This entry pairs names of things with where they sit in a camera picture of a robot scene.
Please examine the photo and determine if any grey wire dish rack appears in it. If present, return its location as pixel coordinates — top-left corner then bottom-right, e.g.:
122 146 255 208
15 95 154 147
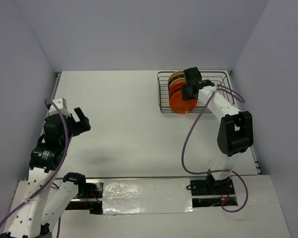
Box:
157 70 237 114

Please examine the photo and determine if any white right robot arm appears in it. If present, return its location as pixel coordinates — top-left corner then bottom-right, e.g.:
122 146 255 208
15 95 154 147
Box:
181 67 253 194

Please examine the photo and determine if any silver tape covered panel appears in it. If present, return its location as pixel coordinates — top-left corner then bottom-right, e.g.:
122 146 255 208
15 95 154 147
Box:
102 178 193 215

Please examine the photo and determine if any yellow patterned dark plate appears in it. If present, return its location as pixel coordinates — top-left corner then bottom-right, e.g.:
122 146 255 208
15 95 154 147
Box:
169 89 183 103

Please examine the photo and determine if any cream plate with black spot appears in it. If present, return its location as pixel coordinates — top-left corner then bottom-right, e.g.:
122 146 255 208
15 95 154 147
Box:
169 78 186 87

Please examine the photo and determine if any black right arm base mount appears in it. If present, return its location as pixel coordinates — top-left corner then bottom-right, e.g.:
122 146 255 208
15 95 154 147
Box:
186 176 235 196

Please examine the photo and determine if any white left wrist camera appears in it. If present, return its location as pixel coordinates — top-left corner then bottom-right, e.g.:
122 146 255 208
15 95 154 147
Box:
48 97 70 117

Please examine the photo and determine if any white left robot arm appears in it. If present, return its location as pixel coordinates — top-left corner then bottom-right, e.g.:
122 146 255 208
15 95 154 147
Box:
0 106 91 238

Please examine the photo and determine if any orange plate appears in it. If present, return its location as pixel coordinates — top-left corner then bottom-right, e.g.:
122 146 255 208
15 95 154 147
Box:
169 82 187 94
169 99 197 114

